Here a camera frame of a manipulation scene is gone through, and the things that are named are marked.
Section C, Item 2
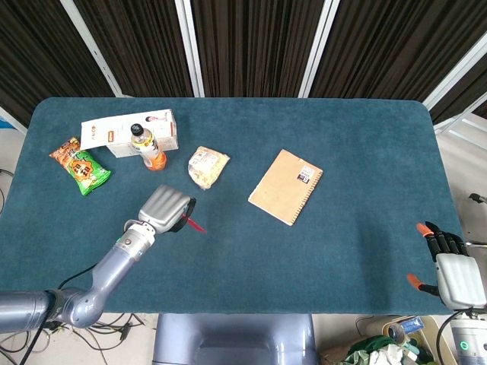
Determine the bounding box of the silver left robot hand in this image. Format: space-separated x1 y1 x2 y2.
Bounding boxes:
138 184 198 235

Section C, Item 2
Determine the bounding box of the orange drink bottle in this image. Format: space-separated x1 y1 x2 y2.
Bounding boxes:
129 122 168 172

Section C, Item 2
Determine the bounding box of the green orange snack bag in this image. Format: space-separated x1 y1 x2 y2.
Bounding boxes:
49 137 112 196

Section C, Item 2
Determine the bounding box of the blue carpet table cover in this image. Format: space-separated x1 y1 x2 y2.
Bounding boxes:
0 97 464 316

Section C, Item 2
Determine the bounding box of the yellow spiral notebook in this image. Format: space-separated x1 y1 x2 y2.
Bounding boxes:
247 148 324 227

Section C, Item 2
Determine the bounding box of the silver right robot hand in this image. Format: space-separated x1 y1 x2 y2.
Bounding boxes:
406 221 487 311

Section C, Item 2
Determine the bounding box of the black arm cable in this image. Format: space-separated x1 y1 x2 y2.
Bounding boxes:
56 262 100 290
435 309 469 360

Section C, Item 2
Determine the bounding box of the black floor cable bundle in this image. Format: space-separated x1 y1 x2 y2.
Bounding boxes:
0 311 148 365

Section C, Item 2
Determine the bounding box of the crumpled white paper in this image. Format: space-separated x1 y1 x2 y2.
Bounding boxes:
368 344 409 365

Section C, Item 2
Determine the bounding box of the wrapped bread bun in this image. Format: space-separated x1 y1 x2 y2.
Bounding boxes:
187 146 231 190

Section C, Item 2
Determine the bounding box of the white partition post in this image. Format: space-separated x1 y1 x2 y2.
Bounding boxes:
173 0 205 98
59 0 123 98
298 0 341 99
422 30 487 136

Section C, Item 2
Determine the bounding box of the dark brown curtain panel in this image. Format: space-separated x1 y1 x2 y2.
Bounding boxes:
0 0 115 129
310 0 487 103
189 0 328 99
428 62 487 125
74 0 195 98

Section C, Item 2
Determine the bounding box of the cardboard clutter box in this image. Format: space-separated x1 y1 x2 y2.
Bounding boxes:
318 314 454 365

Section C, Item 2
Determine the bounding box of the blue-grey robot torso base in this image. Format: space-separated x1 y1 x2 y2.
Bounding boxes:
151 313 319 365

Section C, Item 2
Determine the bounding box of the white carton box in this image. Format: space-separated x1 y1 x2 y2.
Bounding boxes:
80 109 180 159

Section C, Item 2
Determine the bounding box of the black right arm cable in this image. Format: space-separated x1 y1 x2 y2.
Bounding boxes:
435 309 469 360

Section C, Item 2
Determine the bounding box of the green cloth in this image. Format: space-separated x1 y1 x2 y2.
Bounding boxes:
345 334 397 365

